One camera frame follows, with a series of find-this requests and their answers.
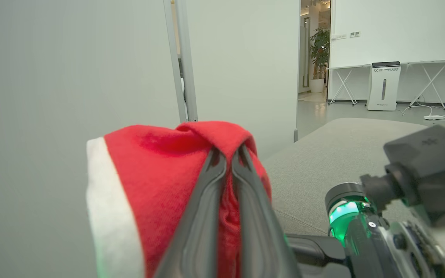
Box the white air purifier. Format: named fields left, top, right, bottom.
left=367, top=61, right=401, bottom=112

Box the grey fabric sofa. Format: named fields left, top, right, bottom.
left=263, top=118, right=445, bottom=237

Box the white folding table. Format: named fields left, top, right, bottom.
left=327, top=64, right=374, bottom=105
left=407, top=59, right=445, bottom=111

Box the grey partition post with feet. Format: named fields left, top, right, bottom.
left=163, top=0, right=199, bottom=123

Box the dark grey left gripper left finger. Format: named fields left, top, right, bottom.
left=155, top=148, right=227, bottom=278

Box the green potted plant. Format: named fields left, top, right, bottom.
left=309, top=27, right=331, bottom=80

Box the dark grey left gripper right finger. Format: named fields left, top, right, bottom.
left=231, top=145, right=302, bottom=278

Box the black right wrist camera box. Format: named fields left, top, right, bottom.
left=360, top=125, right=445, bottom=227

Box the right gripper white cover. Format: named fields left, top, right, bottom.
left=284, top=183, right=445, bottom=278

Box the white power cable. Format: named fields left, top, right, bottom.
left=399, top=102, right=445, bottom=120

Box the red and white jersey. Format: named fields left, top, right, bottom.
left=86, top=121, right=272, bottom=278

